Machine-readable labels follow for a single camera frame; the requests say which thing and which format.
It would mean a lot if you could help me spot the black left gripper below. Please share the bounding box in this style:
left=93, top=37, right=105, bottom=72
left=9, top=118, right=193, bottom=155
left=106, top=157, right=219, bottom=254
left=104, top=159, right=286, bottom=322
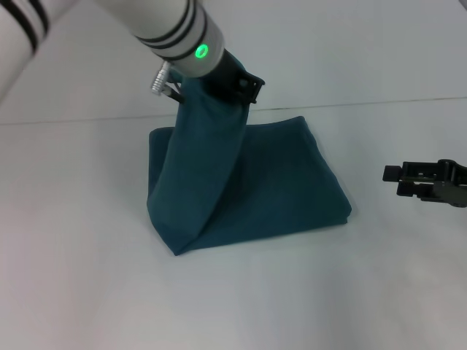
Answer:
left=204, top=49, right=266, bottom=106

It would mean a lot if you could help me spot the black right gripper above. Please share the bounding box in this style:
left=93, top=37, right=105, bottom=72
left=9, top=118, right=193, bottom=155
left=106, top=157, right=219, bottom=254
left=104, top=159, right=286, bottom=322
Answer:
left=382, top=158, right=467, bottom=209

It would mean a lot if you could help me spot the blue-green shirt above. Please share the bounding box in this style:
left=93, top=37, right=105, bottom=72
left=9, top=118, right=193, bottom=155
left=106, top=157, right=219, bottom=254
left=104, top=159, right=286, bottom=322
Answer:
left=145, top=58, right=353, bottom=257

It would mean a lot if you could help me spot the red-brown left gripper cable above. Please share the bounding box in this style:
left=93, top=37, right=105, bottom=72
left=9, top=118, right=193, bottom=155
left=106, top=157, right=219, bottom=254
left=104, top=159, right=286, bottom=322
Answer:
left=150, top=61, right=185, bottom=105

